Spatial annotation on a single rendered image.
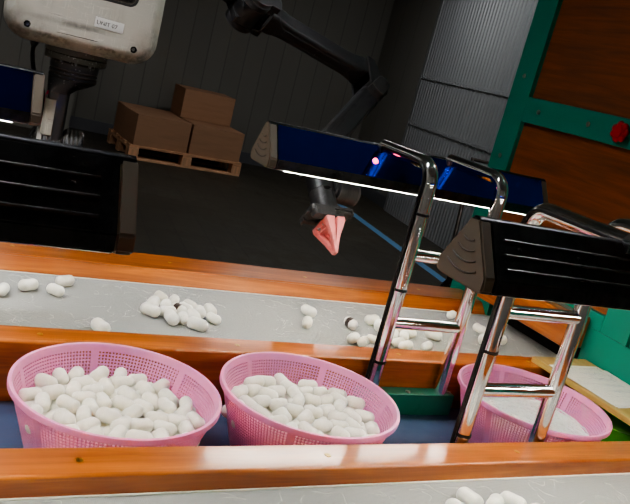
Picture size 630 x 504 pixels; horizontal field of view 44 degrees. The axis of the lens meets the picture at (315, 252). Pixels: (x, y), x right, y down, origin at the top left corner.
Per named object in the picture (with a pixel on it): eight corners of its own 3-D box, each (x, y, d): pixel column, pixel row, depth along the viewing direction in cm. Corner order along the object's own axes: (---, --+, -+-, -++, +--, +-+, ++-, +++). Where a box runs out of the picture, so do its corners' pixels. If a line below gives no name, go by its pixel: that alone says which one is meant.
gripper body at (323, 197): (355, 216, 165) (348, 188, 168) (313, 209, 160) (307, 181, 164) (340, 232, 169) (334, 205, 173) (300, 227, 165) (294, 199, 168)
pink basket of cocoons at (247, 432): (169, 422, 112) (182, 363, 110) (293, 394, 132) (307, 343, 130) (298, 524, 96) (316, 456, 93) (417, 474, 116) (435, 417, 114)
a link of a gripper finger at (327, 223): (362, 247, 160) (353, 210, 165) (333, 243, 157) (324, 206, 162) (346, 264, 165) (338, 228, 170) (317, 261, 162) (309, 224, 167)
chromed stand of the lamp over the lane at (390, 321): (308, 365, 147) (370, 135, 137) (394, 369, 156) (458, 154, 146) (356, 414, 131) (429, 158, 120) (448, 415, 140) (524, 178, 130)
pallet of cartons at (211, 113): (224, 162, 826) (238, 97, 810) (243, 181, 738) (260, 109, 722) (105, 137, 781) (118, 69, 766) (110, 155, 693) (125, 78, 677)
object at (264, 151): (248, 157, 131) (258, 115, 129) (521, 208, 161) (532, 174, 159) (266, 168, 124) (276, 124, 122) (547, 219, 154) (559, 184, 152)
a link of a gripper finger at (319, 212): (352, 246, 159) (343, 209, 164) (322, 242, 156) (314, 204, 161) (337, 263, 164) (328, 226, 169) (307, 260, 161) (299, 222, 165)
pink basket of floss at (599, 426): (428, 444, 127) (445, 392, 124) (458, 394, 151) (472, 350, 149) (592, 510, 119) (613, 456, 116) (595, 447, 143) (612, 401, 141)
